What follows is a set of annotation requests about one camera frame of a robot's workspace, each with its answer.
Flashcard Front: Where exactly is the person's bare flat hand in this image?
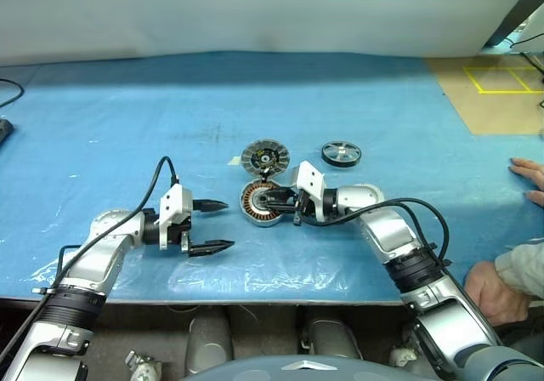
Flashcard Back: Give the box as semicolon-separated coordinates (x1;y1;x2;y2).
508;157;544;208

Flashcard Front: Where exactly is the motor housing with copper windings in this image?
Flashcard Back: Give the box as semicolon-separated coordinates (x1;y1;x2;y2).
240;178;284;228

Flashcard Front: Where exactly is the whitish crumpled floor object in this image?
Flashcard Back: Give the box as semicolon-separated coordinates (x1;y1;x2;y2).
124;350;162;381
389;344;420;367

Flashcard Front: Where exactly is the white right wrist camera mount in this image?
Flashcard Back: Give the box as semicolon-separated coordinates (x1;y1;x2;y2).
290;160;327;223

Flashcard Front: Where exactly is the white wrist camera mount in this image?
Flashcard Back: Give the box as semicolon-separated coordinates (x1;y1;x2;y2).
156;184;195;252
290;160;327;223

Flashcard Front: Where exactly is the person's bare curled hand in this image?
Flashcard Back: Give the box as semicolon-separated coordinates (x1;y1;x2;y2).
462;260;532;327

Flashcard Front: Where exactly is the grey robot torso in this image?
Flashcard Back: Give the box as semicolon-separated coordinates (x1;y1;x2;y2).
182;354;439;381

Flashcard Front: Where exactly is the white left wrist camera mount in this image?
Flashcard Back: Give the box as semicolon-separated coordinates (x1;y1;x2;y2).
156;184;195;252

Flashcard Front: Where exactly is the blue plastic table cover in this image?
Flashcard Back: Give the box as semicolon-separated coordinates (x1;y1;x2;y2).
0;51;544;305

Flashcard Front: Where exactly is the grey ribbed motor lid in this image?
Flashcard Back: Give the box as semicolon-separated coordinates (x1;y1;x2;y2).
241;137;291;176

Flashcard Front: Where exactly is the black silver spoked rotor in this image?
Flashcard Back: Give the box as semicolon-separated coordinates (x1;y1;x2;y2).
320;141;364;169

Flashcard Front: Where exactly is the grey rounded robot leg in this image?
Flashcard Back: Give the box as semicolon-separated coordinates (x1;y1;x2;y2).
185;312;234;376
303;316;362;361

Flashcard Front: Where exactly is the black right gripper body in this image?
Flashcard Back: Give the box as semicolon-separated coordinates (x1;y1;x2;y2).
290;187;319;228

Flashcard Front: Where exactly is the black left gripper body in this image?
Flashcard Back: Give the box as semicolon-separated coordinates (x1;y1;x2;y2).
167;197;201;256

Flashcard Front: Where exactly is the white backdrop sheet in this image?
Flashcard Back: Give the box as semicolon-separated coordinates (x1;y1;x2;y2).
0;0;530;67

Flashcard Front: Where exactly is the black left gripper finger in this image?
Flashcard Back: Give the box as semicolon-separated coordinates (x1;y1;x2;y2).
193;199;231;214
186;239;237;259

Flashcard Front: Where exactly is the black floor cable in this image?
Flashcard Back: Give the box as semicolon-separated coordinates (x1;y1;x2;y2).
508;31;544;110

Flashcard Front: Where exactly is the thin black looped cable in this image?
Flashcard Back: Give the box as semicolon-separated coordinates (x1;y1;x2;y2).
0;77;25;110

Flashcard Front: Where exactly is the dark slanted stand leg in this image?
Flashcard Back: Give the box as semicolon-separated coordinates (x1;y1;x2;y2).
484;0;544;48

